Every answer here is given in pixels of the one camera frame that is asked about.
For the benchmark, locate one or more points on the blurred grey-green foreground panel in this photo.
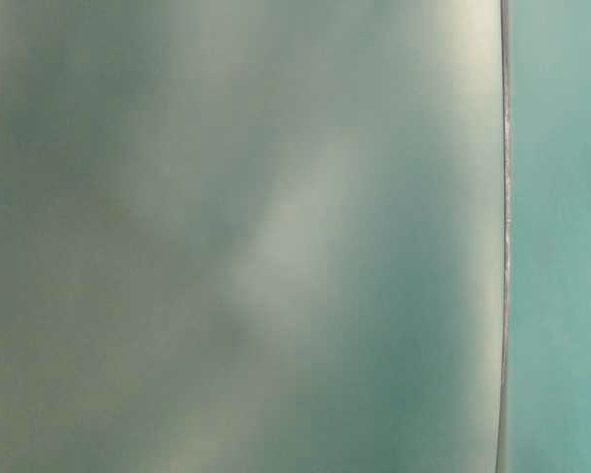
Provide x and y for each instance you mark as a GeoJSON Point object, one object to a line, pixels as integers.
{"type": "Point", "coordinates": [250, 236]}

